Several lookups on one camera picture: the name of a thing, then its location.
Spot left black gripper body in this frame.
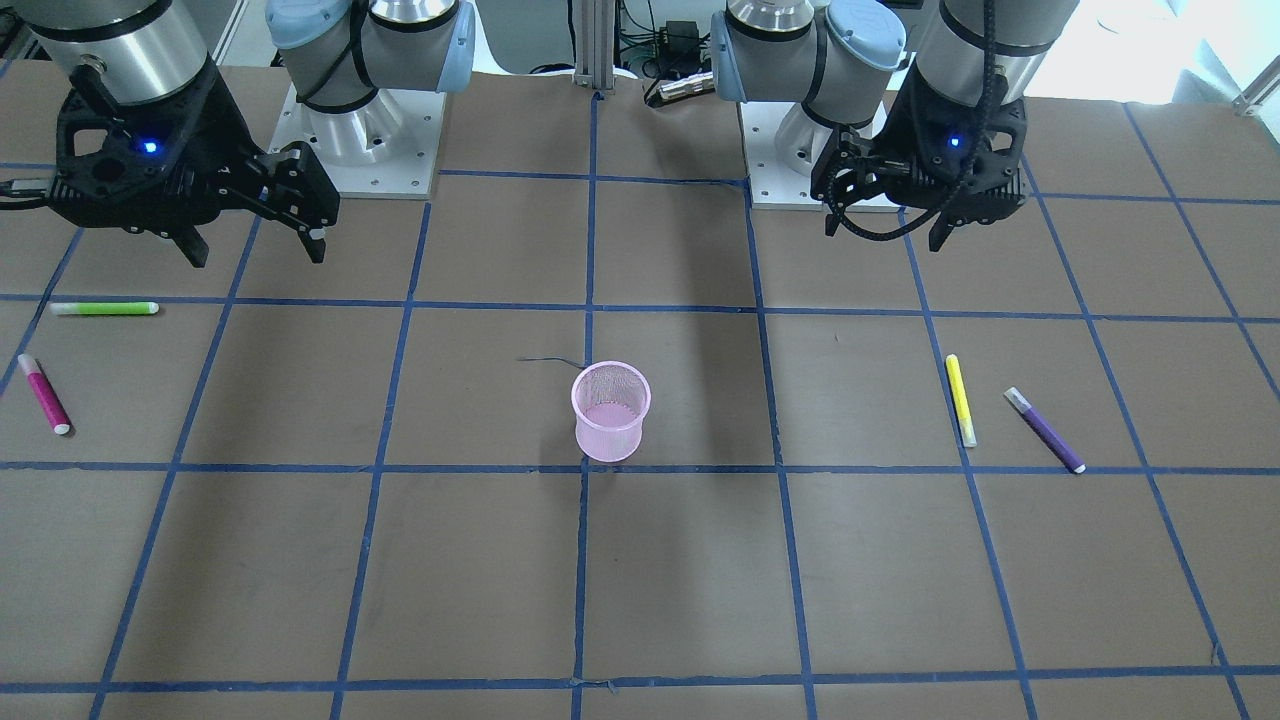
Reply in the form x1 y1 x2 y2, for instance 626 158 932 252
810 69 1027 229

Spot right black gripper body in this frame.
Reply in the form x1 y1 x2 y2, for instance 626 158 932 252
47 61 340 238

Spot pink marker pen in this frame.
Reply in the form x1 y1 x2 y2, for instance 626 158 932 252
17 354 73 436

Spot purple marker pen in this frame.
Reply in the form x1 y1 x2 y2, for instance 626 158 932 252
1004 387 1087 474

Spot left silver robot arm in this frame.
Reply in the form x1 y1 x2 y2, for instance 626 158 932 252
708 1 1076 252

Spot pink mesh cup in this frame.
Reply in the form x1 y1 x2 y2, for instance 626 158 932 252
570 361 652 462

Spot green marker pen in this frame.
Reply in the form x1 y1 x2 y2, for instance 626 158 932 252
46 301 160 316

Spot yellow marker pen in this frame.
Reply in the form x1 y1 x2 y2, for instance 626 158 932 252
943 354 978 448

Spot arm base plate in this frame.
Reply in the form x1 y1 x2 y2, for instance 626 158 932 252
739 102 831 211
269 86 451 201

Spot black cable bundle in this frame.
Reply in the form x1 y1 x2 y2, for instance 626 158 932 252
618 0 713 81

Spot aluminium frame post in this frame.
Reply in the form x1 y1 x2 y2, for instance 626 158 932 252
568 1 617 97

